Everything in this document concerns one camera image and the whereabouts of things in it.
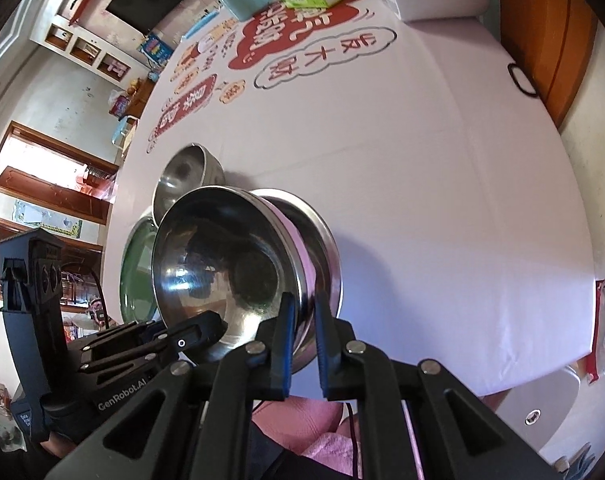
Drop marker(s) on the blue colourful poster board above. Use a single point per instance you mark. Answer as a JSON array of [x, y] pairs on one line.
[[156, 49]]

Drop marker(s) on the children's wall poster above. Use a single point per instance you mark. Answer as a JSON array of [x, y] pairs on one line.
[[47, 217]]

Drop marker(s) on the person's dark clothing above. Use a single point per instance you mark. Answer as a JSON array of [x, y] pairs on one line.
[[282, 462]]

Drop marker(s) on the wooden doorway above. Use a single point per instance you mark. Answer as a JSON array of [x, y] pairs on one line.
[[52, 195]]

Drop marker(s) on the built-in wall shelf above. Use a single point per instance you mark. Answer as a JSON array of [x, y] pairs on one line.
[[80, 52]]

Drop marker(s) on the dark wooden cabinet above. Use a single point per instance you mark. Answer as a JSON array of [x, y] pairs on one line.
[[77, 260]]

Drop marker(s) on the red wall shelf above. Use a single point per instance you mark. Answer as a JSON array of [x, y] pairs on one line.
[[85, 2]]

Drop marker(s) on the pink cloth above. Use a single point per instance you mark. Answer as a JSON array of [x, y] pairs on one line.
[[302, 420]]

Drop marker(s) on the blue stool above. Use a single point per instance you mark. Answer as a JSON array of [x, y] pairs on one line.
[[123, 130]]

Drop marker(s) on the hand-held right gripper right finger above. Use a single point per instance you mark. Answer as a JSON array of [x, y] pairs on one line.
[[322, 345]]

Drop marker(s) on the wooden sliding door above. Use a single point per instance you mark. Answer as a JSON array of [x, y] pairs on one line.
[[547, 35]]

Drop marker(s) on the green plate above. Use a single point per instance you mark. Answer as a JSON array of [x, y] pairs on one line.
[[137, 270]]

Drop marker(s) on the wide-rim steel bowl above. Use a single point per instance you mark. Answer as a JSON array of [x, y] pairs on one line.
[[327, 260]]

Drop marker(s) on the printed pink tablecloth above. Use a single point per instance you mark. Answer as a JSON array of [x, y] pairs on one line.
[[432, 210]]

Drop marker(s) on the blue face mask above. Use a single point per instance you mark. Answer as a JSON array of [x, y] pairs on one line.
[[200, 25]]

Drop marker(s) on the red printed box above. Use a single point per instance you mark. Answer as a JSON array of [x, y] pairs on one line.
[[120, 105]]

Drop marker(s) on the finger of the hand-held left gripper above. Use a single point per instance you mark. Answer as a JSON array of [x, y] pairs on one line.
[[200, 335], [127, 332]]

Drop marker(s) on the round steel bowl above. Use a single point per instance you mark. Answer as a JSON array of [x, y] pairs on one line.
[[182, 175]]

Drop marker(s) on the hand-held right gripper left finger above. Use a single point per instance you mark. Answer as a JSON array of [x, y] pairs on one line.
[[287, 345]]

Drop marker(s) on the pink-sided steel bowl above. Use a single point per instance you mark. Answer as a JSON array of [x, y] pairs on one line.
[[217, 270]]

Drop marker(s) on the wooden television cabinet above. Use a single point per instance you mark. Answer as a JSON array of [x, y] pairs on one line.
[[141, 95]]

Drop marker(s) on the white round-button appliance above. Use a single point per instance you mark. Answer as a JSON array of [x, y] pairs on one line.
[[532, 410]]

